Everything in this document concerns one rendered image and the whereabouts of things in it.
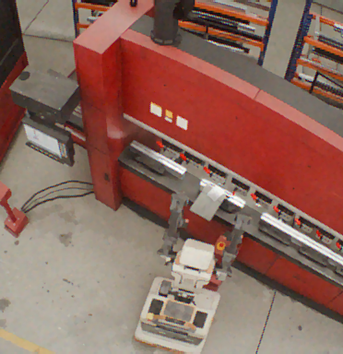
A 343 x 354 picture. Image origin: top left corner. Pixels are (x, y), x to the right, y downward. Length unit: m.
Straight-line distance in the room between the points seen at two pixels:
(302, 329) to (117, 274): 1.93
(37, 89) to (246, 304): 2.79
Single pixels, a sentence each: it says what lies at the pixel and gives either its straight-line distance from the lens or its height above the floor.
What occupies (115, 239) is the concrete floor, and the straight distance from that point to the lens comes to 4.94.
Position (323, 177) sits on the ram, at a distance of 3.23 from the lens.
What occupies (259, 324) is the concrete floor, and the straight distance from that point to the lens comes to 4.79.
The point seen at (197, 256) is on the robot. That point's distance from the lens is 3.43.
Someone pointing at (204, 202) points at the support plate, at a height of 1.00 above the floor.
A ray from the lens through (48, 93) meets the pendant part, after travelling 3.42.
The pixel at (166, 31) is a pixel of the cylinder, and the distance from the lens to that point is 3.08.
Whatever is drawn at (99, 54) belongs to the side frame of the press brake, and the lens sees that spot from 3.14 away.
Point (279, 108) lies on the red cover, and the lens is 2.95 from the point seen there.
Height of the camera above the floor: 4.58
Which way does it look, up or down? 61 degrees down
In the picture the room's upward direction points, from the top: 6 degrees clockwise
